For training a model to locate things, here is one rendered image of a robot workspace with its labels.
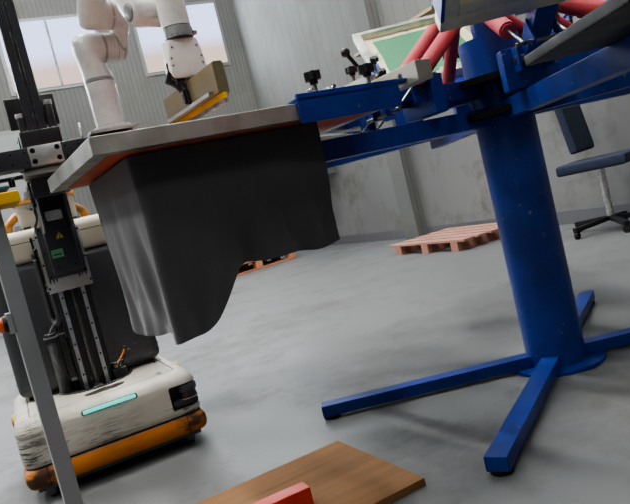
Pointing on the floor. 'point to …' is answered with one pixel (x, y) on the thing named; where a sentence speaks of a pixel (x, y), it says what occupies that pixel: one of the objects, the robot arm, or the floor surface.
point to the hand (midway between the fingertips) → (193, 98)
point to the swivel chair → (579, 134)
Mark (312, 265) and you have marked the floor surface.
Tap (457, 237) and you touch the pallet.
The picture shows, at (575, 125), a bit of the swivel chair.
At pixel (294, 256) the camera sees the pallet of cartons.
